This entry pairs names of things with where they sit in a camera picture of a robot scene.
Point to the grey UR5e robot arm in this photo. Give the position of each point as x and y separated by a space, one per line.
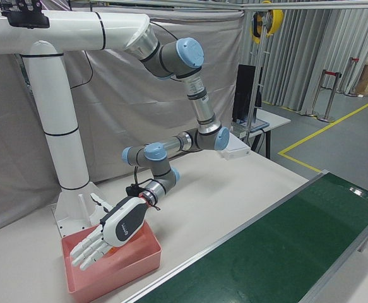
188 55

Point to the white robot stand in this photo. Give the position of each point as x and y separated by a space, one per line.
60 110

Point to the grey laptop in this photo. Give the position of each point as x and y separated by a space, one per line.
259 125

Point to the black flat monitor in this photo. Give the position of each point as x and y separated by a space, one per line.
245 88

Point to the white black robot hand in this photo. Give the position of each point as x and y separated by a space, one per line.
123 222

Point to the pink plastic basket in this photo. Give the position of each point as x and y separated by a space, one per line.
133 271

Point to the white desk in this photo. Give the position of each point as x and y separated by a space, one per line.
278 120

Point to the silver stanchion post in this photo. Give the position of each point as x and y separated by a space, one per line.
317 94
352 75
330 98

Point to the grey pleated curtain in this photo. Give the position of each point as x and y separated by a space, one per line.
303 47

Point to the black camera on stand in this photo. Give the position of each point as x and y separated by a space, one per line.
26 19

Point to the aluminium frame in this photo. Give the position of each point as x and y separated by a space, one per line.
258 67

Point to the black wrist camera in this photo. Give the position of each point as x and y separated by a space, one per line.
133 190

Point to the green conveyor belt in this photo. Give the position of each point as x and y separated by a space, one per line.
265 252

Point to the white plastic box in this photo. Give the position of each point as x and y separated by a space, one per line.
237 151

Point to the grey cloth backdrop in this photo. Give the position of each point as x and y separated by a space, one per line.
123 110

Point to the cardboard box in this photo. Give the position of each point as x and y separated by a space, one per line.
365 79

